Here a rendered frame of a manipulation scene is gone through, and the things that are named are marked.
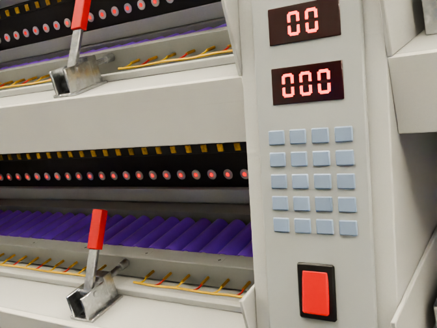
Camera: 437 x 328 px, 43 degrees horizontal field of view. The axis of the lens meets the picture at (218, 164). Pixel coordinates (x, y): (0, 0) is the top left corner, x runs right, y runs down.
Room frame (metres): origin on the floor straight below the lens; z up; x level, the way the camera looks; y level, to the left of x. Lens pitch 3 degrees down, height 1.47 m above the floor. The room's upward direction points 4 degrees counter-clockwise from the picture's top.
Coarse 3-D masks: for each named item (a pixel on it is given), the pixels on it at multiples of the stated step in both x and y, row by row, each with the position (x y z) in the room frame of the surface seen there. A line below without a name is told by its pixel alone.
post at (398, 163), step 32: (384, 64) 0.31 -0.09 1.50; (256, 96) 0.36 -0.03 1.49; (384, 96) 0.31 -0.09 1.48; (256, 128) 0.36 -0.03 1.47; (384, 128) 0.31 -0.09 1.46; (256, 160) 0.36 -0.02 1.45; (384, 160) 0.31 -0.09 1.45; (416, 160) 0.35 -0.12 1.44; (256, 192) 0.36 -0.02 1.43; (384, 192) 0.31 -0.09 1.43; (416, 192) 0.35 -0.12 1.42; (256, 224) 0.36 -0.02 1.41; (384, 224) 0.31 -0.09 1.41; (416, 224) 0.35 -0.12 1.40; (256, 256) 0.36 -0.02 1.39; (384, 256) 0.31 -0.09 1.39; (416, 256) 0.34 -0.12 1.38; (256, 288) 0.36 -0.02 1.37; (384, 288) 0.31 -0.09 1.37; (384, 320) 0.31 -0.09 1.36
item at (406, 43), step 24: (384, 0) 0.30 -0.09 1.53; (408, 0) 0.34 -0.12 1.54; (432, 0) 0.34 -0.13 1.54; (384, 24) 0.30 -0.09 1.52; (408, 24) 0.34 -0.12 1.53; (432, 24) 0.34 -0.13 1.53; (408, 48) 0.32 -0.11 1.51; (432, 48) 0.30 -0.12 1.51; (408, 72) 0.31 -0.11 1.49; (432, 72) 0.30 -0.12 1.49; (408, 96) 0.31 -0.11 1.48; (432, 96) 0.30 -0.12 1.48; (408, 120) 0.32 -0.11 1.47; (432, 120) 0.31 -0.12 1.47
